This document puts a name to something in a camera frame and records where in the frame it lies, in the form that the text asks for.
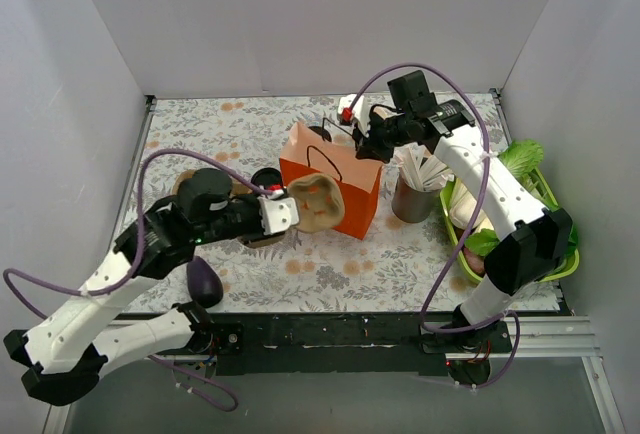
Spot orange paper bag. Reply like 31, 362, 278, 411
279, 122, 382, 240

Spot brown cardboard cup carrier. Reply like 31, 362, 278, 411
239, 173, 346, 249

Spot black plastic cup lid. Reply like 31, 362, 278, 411
309, 126, 331, 139

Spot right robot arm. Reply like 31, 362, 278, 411
338, 63, 573, 352

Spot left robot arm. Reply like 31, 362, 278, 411
4, 169, 264, 406

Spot stack of paper cups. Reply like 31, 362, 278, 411
374, 106, 394, 118

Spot white wrapped straws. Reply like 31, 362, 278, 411
393, 146, 454, 192

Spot grey straw holder cup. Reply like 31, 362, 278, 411
391, 175, 439, 224

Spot purple eggplant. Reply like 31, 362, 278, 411
186, 256, 224, 309

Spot white radish toy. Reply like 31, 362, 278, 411
448, 179, 494, 232

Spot napa cabbage toy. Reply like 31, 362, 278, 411
499, 139, 544, 179

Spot pink sweet potato toy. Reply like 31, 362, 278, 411
463, 247, 485, 276

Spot green plastic basket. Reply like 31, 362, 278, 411
439, 168, 580, 285

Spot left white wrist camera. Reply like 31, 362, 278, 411
258, 189, 300, 236

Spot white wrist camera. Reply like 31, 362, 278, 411
258, 189, 300, 236
337, 94, 372, 144

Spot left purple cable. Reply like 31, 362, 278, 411
2, 148, 281, 413

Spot purple cable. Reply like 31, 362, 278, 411
2, 148, 281, 413
349, 63, 521, 390

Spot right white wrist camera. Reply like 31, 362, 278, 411
337, 94, 372, 144

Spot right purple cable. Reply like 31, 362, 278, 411
349, 63, 521, 390

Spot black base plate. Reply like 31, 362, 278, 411
168, 312, 512, 376

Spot aluminium frame rail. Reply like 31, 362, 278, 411
44, 317, 625, 433

